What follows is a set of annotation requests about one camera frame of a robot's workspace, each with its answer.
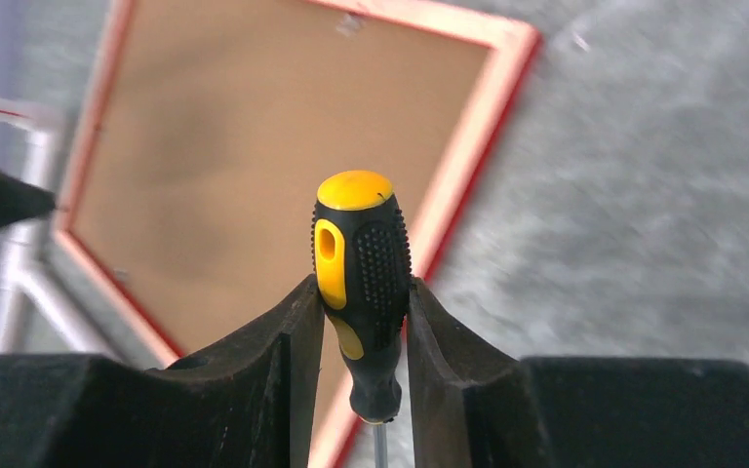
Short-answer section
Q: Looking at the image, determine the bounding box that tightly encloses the white pipe stand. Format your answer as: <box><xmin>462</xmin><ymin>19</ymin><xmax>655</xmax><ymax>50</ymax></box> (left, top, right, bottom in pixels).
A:
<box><xmin>0</xmin><ymin>97</ymin><xmax>120</xmax><ymax>360</ymax></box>

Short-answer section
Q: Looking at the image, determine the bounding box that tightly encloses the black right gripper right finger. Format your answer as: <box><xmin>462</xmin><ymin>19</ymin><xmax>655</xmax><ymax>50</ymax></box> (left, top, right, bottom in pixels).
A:
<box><xmin>408</xmin><ymin>281</ymin><xmax>749</xmax><ymax>468</ymax></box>

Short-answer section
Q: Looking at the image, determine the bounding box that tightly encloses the red picture frame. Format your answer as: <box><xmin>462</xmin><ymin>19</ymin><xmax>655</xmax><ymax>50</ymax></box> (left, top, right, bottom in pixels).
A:
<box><xmin>51</xmin><ymin>0</ymin><xmax>542</xmax><ymax>468</ymax></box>

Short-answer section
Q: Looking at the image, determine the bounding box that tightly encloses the yellow black screwdriver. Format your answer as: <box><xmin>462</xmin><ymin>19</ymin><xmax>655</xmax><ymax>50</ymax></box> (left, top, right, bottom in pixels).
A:
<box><xmin>312</xmin><ymin>170</ymin><xmax>412</xmax><ymax>467</ymax></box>

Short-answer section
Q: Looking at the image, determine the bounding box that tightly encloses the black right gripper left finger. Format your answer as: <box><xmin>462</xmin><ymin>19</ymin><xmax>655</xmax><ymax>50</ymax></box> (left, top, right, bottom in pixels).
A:
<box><xmin>0</xmin><ymin>276</ymin><xmax>324</xmax><ymax>467</ymax></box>

